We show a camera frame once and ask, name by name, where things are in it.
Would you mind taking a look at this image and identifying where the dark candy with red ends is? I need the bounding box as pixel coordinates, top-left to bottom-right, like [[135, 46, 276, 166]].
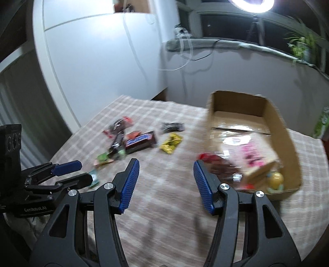
[[103, 116, 134, 139]]

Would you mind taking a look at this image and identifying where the white cable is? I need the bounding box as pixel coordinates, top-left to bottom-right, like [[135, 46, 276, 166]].
[[122, 0, 193, 72]]

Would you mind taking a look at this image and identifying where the black cable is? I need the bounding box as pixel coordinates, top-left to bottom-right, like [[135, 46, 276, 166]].
[[191, 38, 221, 62]]

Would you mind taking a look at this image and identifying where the cardboard box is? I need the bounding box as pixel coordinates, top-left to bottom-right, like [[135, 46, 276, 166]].
[[204, 90, 302, 201]]

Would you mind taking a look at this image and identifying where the dark window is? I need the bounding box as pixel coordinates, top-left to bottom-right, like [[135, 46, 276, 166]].
[[177, 0, 329, 75]]

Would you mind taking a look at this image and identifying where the ring light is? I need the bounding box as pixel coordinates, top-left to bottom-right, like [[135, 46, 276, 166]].
[[228, 0, 276, 14]]

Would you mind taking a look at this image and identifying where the white power strip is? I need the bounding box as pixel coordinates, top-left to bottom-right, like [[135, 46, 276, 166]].
[[174, 24, 192, 38]]

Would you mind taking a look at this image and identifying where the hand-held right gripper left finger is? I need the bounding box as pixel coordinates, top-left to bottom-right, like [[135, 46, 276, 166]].
[[32, 158, 140, 267]]

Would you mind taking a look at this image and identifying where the pink print bread bag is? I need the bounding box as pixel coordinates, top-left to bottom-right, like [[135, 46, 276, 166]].
[[218, 132, 279, 180]]

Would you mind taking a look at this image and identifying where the green snack packet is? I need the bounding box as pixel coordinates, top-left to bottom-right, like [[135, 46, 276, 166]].
[[94, 152, 115, 166], [89, 169, 100, 189]]

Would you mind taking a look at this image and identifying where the cream fuzzy cloth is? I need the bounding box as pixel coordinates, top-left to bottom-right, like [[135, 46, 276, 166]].
[[4, 205, 56, 247]]

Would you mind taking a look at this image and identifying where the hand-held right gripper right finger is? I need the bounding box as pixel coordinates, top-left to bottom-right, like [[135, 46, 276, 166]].
[[193, 159, 301, 267]]

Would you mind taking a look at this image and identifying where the brown chocolate bar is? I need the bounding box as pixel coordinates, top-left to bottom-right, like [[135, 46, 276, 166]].
[[123, 130, 158, 154]]

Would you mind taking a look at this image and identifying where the green potted plant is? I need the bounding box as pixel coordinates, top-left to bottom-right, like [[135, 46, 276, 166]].
[[283, 19, 326, 64]]

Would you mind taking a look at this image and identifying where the white wardrobe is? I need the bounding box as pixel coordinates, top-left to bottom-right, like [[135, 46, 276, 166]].
[[32, 0, 180, 134]]

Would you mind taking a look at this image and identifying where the yellow snack packet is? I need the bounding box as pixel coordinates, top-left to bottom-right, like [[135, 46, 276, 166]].
[[159, 133, 183, 155]]

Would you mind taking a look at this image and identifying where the plaid blanket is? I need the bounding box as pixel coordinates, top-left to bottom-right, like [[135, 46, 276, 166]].
[[5, 94, 327, 267]]

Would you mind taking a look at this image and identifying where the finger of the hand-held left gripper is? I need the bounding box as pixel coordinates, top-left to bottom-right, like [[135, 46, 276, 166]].
[[24, 173, 93, 192], [22, 160, 83, 180]]

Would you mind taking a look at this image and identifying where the yellow plastic egg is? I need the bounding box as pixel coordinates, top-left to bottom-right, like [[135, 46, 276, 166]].
[[266, 171, 285, 190]]

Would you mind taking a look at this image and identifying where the small black snack packet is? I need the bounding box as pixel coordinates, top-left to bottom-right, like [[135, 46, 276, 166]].
[[161, 122, 185, 132]]

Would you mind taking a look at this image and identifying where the green white package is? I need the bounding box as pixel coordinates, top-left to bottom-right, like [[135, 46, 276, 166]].
[[312, 105, 329, 139]]

